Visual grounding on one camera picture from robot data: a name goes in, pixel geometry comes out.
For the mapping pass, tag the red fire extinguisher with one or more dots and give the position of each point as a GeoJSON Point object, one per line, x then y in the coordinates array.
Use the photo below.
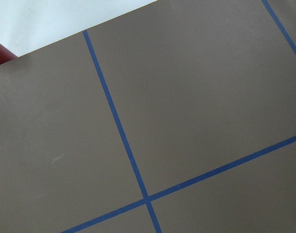
{"type": "Point", "coordinates": [6, 55]}

